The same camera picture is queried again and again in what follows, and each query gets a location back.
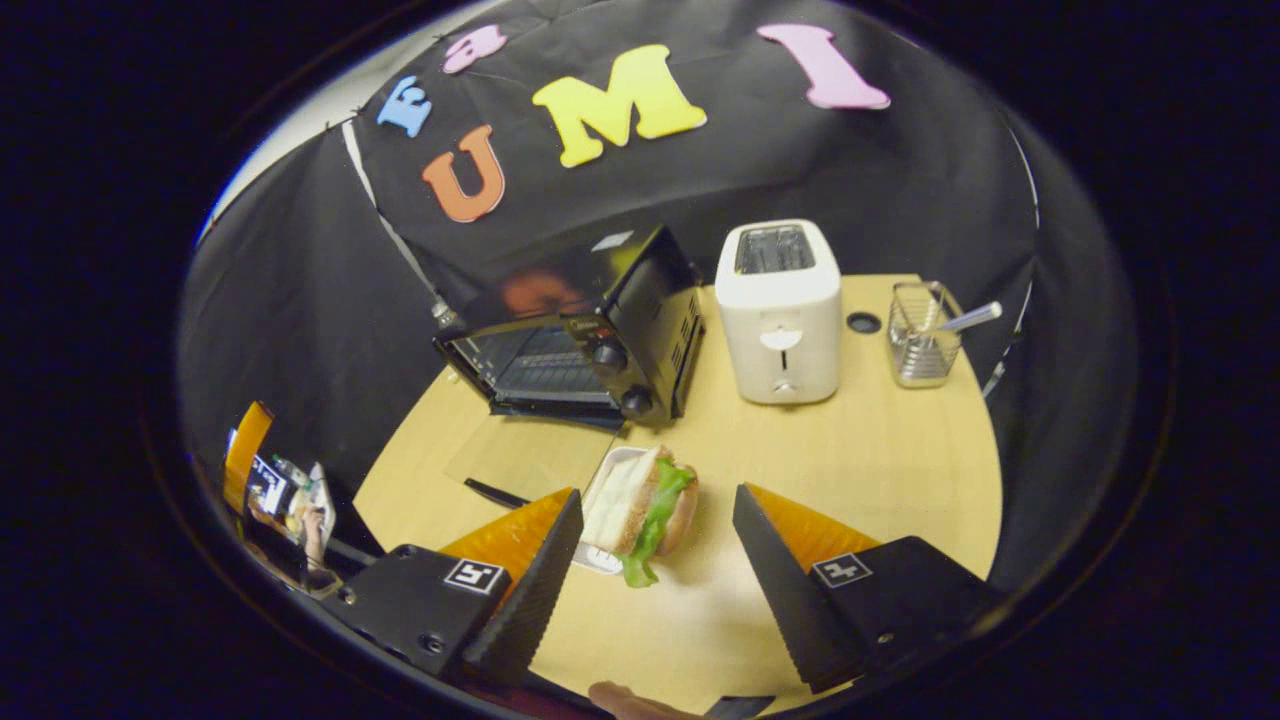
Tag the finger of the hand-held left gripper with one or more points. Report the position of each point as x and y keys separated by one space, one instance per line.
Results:
x=245 y=450

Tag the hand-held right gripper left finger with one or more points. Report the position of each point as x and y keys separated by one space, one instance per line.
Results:
x=530 y=600

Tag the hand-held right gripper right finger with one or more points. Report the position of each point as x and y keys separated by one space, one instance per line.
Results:
x=785 y=590

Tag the sandwich with lettuce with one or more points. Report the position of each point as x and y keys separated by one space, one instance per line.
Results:
x=640 y=505

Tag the black electric oven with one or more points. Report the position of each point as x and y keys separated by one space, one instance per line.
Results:
x=640 y=300

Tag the white green printed bag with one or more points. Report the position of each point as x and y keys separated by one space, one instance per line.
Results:
x=305 y=490

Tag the small white tray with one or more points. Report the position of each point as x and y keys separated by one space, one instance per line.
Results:
x=600 y=480

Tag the white toaster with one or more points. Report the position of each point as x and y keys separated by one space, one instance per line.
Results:
x=780 y=320

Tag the black table grommet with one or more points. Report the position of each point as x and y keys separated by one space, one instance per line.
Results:
x=863 y=322

